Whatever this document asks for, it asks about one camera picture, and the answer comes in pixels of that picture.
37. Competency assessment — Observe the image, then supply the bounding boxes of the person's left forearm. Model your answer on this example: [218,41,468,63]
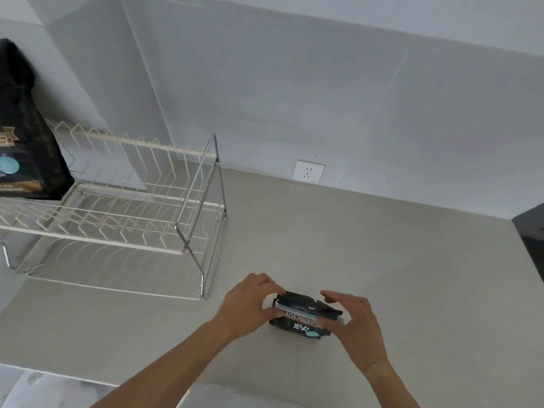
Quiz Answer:
[90,322,233,408]

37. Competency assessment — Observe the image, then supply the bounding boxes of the large black foil bag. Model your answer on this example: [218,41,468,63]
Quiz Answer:
[0,38,77,202]

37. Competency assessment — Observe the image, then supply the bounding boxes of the person's left hand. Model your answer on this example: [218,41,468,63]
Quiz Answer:
[211,273,286,341]

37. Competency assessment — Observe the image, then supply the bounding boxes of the person's right forearm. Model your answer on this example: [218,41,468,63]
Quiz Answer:
[365,360,420,408]

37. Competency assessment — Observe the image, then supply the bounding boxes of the white wire dish rack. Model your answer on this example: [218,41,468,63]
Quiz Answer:
[0,119,228,301]

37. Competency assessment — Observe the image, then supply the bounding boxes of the white wall socket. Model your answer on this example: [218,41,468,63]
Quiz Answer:
[292,160,326,184]

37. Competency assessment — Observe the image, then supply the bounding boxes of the person's right hand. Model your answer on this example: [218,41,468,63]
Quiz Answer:
[320,290,390,375]

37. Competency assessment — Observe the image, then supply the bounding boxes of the small black snack packet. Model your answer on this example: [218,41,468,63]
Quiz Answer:
[269,291,344,341]

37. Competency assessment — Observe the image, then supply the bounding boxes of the dark countertop appliance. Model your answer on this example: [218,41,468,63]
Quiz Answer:
[511,202,544,282]

